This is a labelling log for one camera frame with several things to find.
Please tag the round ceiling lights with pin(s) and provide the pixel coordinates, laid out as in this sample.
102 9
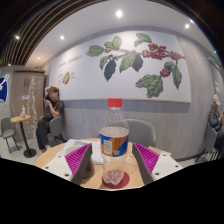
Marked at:
119 13

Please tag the small round wooden table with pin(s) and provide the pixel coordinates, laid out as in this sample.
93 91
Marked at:
20 118

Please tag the green exit sign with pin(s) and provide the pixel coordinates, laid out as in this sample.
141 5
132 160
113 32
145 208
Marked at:
214 60

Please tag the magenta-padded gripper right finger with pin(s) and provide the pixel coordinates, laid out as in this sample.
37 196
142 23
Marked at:
164 166

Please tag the small clear bottle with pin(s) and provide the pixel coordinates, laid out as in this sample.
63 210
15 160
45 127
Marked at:
23 111

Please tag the tan cardboard box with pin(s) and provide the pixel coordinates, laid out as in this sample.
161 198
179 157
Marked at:
162 152

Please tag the blue wall sign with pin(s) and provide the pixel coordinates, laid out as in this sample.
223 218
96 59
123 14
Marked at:
3 90

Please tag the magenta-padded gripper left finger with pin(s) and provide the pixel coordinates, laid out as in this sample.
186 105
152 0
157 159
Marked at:
60 166

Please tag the person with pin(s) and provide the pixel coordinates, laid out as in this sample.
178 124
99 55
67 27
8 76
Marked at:
51 115
214 118

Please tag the grey padded chair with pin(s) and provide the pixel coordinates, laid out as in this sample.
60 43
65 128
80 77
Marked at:
56 126
142 131
7 126
210 140

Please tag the clear red-capped drink bottle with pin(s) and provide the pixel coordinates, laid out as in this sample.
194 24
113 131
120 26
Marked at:
114 143

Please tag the flat round red coaster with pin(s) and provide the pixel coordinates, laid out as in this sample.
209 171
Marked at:
126 181

